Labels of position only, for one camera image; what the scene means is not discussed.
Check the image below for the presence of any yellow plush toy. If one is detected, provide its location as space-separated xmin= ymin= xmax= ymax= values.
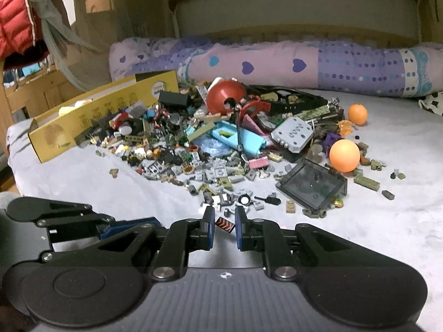
xmin=59 ymin=99 xmax=92 ymax=116

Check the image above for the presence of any purple heart-pattern rolled quilt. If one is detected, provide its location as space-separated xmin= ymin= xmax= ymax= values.
xmin=109 ymin=37 xmax=442 ymax=97

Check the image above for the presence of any wooden bed frame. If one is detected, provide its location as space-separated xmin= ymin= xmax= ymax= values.
xmin=0 ymin=0 xmax=443 ymax=132

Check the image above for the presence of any black-spotted white plush toy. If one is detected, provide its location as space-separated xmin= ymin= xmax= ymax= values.
xmin=418 ymin=92 xmax=443 ymax=116

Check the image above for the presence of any pink small brick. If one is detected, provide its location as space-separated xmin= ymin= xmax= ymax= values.
xmin=248 ymin=156 xmax=269 ymax=169

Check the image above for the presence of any grey bed sheet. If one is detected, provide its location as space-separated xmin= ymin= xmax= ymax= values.
xmin=7 ymin=93 xmax=442 ymax=331

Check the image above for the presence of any grey mosquito net curtain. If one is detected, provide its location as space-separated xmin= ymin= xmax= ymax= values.
xmin=27 ymin=0 xmax=115 ymax=92

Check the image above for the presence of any yellow cardboard box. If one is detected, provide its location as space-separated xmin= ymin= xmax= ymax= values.
xmin=28 ymin=71 xmax=179 ymax=163

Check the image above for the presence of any grey studded toy panel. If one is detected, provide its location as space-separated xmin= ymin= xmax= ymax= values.
xmin=270 ymin=117 xmax=314 ymax=154

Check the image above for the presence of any far orange ball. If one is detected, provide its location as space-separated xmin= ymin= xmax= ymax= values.
xmin=348 ymin=103 xmax=368 ymax=126

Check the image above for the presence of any light blue toy plate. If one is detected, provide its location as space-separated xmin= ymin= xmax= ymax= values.
xmin=193 ymin=121 xmax=267 ymax=157

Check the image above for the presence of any red down jacket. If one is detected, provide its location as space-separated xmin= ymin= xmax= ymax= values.
xmin=1 ymin=0 xmax=49 ymax=71

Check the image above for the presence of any red black striped tile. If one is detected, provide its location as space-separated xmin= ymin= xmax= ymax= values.
xmin=215 ymin=217 xmax=235 ymax=233

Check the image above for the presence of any red dome-shaped toy piece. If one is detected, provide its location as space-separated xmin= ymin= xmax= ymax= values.
xmin=206 ymin=79 xmax=246 ymax=115

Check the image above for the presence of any black rectangular block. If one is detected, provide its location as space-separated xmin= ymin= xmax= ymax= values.
xmin=158 ymin=91 xmax=189 ymax=107

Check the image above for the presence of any orange ball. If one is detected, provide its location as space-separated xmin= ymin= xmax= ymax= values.
xmin=329 ymin=139 xmax=360 ymax=173
xmin=348 ymin=103 xmax=368 ymax=126

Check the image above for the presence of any near orange ball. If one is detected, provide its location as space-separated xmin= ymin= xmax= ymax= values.
xmin=329 ymin=139 xmax=360 ymax=173

